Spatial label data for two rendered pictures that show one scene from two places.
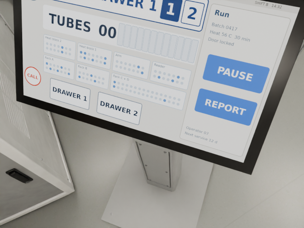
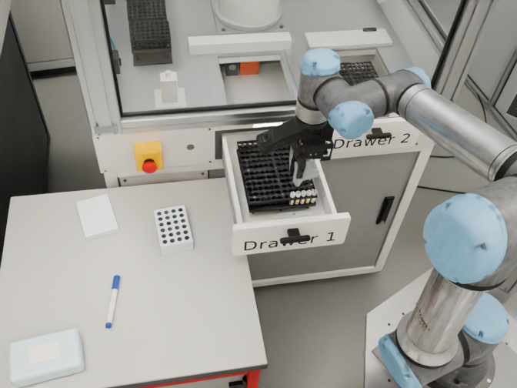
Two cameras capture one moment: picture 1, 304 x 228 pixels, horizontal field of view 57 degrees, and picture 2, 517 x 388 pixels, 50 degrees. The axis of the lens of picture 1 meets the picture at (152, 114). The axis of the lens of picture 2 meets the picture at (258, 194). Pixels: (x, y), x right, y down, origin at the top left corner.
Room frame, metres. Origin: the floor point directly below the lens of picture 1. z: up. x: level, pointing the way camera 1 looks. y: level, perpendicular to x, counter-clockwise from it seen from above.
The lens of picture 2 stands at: (-0.92, 0.91, 1.97)
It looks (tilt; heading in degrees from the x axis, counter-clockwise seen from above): 50 degrees down; 3
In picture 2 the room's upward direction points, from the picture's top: 5 degrees clockwise
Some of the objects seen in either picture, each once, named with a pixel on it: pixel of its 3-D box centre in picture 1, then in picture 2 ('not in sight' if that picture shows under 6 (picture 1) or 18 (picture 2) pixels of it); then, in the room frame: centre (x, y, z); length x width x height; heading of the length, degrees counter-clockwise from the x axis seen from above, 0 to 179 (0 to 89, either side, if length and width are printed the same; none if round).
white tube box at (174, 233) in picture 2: not in sight; (173, 229); (-0.07, 1.17, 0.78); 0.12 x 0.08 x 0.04; 22
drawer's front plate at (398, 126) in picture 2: not in sight; (371, 135); (0.29, 0.66, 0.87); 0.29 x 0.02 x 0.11; 107
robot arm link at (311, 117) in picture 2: not in sight; (312, 106); (0.00, 0.86, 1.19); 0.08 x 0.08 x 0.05
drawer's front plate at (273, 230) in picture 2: not in sight; (290, 234); (-0.11, 0.87, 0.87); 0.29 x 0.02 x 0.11; 107
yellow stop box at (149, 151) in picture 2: not in sight; (148, 157); (0.09, 1.27, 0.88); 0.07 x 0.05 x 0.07; 107
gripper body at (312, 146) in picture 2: not in sight; (311, 134); (0.00, 0.85, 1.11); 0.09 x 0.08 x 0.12; 107
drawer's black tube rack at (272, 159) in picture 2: not in sight; (275, 175); (0.09, 0.93, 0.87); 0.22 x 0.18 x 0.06; 17
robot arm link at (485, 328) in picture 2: not in sight; (471, 326); (-0.33, 0.48, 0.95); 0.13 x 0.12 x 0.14; 122
